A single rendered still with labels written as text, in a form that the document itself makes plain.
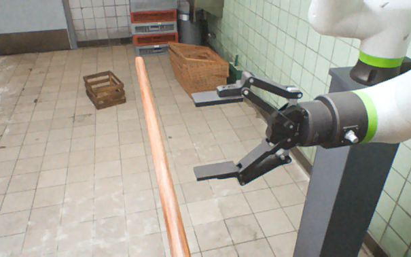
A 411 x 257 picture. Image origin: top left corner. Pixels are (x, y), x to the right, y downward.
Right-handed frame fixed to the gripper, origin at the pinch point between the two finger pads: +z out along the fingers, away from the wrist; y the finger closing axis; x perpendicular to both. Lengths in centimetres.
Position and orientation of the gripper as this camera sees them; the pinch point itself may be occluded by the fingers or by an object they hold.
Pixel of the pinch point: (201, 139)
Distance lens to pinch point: 52.3
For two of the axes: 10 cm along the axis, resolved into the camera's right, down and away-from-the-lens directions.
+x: -2.4, -5.2, 8.2
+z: -9.7, 1.3, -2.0
